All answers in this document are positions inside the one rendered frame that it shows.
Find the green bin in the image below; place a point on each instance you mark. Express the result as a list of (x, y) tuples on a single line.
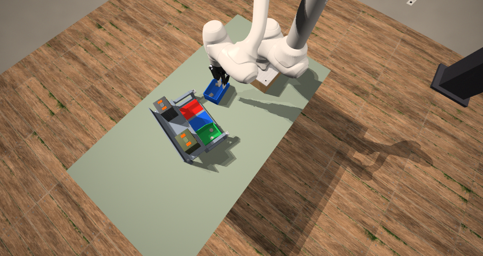
[(205, 134)]

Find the blue bin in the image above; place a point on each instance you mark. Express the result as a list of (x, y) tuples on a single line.
[(217, 91)]

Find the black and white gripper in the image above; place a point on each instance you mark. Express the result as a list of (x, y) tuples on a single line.
[(219, 74)]

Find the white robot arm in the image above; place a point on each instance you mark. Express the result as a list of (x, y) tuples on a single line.
[(261, 47)]

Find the olive green case with orange latches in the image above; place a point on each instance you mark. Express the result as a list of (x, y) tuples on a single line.
[(187, 141)]

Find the dark grey metal shelf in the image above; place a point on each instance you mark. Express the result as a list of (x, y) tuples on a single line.
[(193, 116)]

